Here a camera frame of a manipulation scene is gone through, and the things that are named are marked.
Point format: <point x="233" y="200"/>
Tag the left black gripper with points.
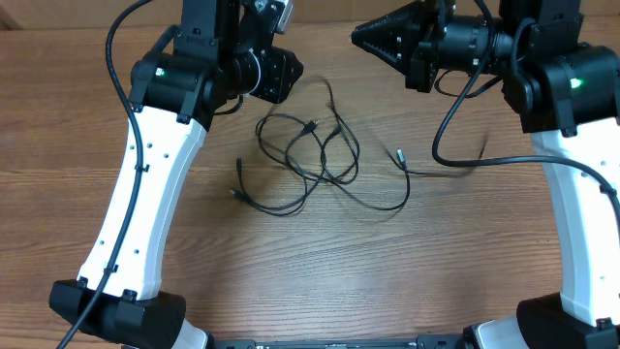
<point x="278" y="82"/>

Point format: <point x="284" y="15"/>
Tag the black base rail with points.
<point x="382" y="341"/>

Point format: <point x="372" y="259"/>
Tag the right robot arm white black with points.
<point x="566" y="94"/>

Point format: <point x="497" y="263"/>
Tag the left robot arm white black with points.
<point x="219" y="51"/>

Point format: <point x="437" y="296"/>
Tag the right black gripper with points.
<point x="403" y="50"/>

